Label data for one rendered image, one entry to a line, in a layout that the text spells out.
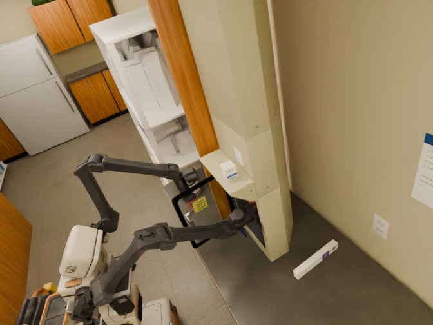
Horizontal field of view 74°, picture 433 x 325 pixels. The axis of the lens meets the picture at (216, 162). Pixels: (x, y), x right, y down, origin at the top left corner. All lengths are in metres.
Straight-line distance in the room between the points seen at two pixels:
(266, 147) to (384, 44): 0.49
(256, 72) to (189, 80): 0.40
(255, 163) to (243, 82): 0.33
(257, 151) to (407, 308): 0.91
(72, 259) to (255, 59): 1.12
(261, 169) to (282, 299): 0.65
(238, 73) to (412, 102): 0.53
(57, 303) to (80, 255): 0.62
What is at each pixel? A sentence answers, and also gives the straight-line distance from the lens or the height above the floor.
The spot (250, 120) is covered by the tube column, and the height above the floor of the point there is 1.78.
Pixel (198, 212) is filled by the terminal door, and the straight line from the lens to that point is 1.54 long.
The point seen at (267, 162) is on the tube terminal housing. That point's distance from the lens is 1.17.
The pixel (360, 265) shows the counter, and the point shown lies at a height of 0.94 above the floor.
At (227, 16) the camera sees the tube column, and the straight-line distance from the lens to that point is 0.91.
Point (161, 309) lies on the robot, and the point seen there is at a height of 0.28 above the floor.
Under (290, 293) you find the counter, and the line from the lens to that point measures 1.53.
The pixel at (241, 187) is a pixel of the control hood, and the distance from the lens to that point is 1.17.
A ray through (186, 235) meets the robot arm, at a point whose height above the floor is 1.36.
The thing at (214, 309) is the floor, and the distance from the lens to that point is 2.62.
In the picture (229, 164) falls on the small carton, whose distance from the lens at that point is 1.20.
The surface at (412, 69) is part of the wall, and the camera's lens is 1.04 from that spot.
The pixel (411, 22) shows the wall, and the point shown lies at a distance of 1.01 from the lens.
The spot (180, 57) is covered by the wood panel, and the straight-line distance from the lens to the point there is 1.26.
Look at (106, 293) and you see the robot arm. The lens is 1.40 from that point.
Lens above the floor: 2.29
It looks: 36 degrees down
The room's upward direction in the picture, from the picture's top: 17 degrees counter-clockwise
